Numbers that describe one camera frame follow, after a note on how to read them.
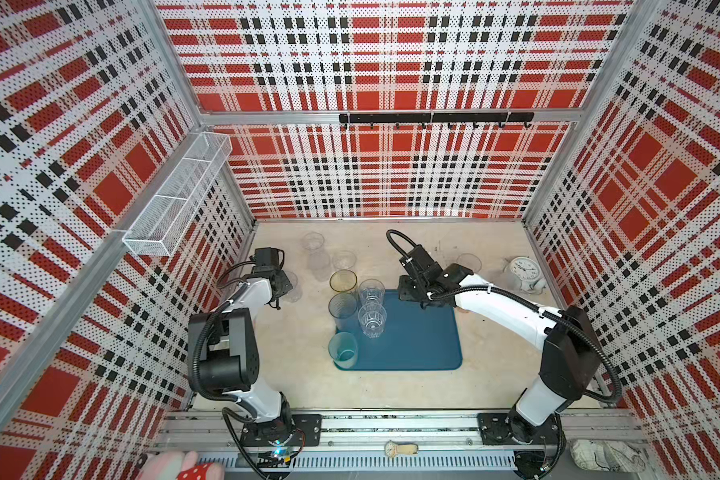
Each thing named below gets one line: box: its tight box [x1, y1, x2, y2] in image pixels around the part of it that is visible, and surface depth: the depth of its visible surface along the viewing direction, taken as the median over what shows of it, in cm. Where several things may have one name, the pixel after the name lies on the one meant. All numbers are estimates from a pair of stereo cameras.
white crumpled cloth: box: [570, 439, 646, 473], surface depth 69 cm
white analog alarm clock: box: [503, 256, 546, 294], surface depth 103 cm
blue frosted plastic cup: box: [328, 292, 358, 333], surface depth 89 cm
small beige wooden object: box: [384, 440, 419, 458], surface depth 72 cm
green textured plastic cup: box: [328, 332, 358, 369], surface depth 84 cm
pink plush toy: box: [137, 451, 226, 480], surface depth 66 cm
